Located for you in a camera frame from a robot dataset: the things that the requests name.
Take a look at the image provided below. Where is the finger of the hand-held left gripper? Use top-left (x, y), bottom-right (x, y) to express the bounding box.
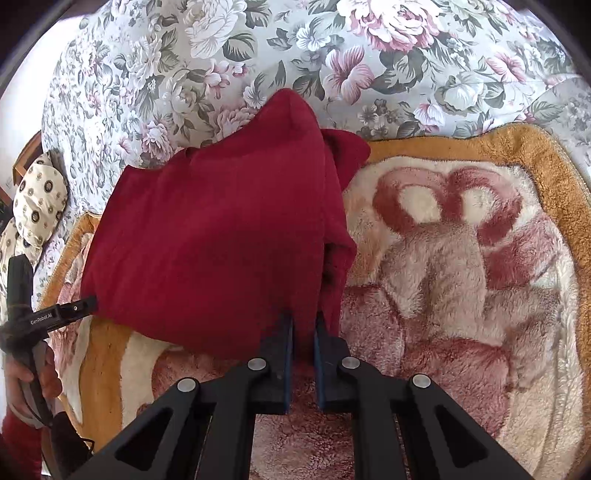
top-left (55, 296), bottom-right (99, 324)

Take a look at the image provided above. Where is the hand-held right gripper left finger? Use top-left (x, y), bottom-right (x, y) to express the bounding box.
top-left (69, 313), bottom-right (295, 480)

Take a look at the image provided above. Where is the cream medallion print cushion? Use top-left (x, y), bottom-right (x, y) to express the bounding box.
top-left (0, 151), bottom-right (70, 296)

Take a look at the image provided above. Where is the wooden furniture frame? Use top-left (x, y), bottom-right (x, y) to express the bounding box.
top-left (11, 130), bottom-right (44, 186)

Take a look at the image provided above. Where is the person's left hand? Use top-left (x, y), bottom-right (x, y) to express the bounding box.
top-left (4, 344), bottom-right (63, 418)

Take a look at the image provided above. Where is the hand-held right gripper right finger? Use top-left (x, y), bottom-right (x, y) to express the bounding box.
top-left (315, 313), bottom-right (533, 480)

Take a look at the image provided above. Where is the person's left forearm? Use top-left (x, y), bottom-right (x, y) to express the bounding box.
top-left (0, 412), bottom-right (44, 480)

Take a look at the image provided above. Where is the plush cream and orange blanket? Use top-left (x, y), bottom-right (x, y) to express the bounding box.
top-left (37, 124), bottom-right (591, 480)

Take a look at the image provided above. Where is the red sweater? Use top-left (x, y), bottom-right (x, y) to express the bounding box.
top-left (81, 88), bottom-right (372, 366)

